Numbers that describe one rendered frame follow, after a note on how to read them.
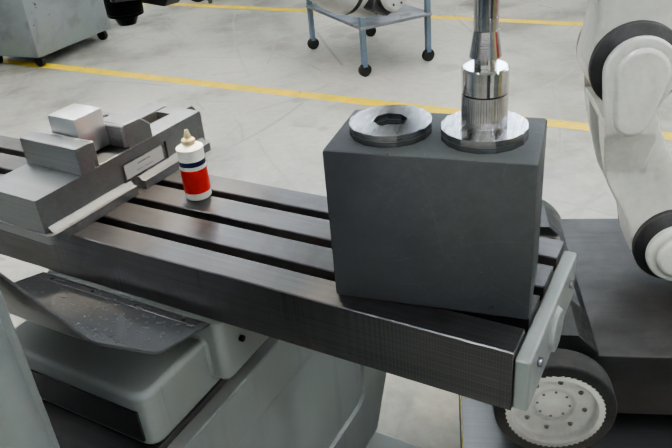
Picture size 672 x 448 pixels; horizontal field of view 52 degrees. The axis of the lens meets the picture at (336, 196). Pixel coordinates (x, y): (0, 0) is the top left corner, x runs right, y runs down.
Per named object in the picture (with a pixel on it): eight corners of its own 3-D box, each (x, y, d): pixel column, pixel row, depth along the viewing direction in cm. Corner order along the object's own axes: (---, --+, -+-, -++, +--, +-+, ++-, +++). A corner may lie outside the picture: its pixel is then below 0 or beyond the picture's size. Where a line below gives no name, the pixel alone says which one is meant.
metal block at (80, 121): (83, 138, 111) (74, 103, 108) (110, 143, 108) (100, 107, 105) (57, 151, 107) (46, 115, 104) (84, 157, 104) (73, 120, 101)
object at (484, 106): (514, 129, 70) (516, 79, 67) (469, 135, 70) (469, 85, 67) (498, 113, 74) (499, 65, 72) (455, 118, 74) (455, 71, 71)
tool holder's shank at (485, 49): (506, 68, 68) (510, -52, 62) (474, 72, 67) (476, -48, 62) (495, 58, 70) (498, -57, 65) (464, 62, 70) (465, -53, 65)
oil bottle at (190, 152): (196, 187, 109) (183, 122, 104) (217, 191, 108) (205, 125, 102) (180, 199, 106) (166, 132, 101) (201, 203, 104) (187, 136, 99)
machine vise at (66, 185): (152, 136, 130) (139, 79, 124) (214, 147, 122) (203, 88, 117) (-12, 225, 104) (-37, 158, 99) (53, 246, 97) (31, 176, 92)
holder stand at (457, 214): (364, 241, 91) (354, 97, 82) (538, 259, 84) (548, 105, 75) (335, 295, 81) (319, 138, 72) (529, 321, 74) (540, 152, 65)
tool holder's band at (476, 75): (516, 79, 67) (516, 69, 67) (469, 85, 67) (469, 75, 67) (499, 65, 72) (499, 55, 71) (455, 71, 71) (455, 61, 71)
